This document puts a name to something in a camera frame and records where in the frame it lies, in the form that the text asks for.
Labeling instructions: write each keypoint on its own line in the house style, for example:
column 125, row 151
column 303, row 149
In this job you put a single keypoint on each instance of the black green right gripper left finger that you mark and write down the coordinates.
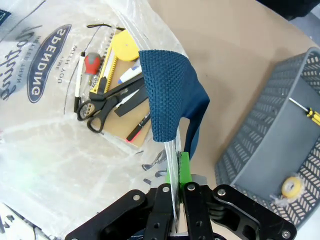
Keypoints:
column 120, row 217

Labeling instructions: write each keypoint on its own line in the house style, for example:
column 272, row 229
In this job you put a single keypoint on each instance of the white black pen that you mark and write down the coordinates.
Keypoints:
column 78, row 82

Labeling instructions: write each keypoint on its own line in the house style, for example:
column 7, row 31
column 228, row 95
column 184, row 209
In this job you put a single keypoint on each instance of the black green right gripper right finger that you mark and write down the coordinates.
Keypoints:
column 225, row 215

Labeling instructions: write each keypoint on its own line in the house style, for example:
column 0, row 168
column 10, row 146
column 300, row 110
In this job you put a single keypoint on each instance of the brown spiral notebook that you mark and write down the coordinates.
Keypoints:
column 120, row 122

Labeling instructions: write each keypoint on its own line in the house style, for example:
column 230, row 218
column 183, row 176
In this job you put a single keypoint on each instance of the person in dark clothing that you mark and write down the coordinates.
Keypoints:
column 297, row 10

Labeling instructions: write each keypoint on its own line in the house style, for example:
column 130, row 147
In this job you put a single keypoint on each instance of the black scissors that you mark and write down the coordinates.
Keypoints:
column 110, row 102

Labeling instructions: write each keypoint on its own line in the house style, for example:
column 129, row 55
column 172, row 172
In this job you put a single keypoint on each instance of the red grey stubby screwdriver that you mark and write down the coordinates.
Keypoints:
column 92, row 63

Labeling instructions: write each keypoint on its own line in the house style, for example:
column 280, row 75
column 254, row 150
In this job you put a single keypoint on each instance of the yellow round tape measure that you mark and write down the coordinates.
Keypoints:
column 125, row 46

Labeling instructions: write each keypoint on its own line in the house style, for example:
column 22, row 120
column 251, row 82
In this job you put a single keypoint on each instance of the grey perforated plastic basket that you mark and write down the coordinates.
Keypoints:
column 275, row 140

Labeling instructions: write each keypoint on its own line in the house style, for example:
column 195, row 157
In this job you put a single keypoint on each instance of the black marker red tip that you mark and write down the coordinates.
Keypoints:
column 137, row 130

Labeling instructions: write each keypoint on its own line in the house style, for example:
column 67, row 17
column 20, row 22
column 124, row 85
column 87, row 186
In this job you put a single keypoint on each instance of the yellow black utility knife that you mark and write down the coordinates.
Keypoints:
column 104, row 75

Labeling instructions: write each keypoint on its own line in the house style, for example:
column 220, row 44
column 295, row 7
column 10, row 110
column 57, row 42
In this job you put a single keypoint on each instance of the yellow tape roll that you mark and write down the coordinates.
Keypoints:
column 291, row 187

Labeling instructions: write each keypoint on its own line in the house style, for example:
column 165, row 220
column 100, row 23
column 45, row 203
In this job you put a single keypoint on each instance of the white correction pen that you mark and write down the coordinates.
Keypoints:
column 130, row 73

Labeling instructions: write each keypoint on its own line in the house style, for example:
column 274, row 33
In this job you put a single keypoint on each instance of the black white folding knife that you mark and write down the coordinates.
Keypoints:
column 131, row 103

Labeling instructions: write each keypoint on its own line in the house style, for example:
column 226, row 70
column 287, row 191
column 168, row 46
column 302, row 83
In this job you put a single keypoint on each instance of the yellow black screwdriver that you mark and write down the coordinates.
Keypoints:
column 311, row 112

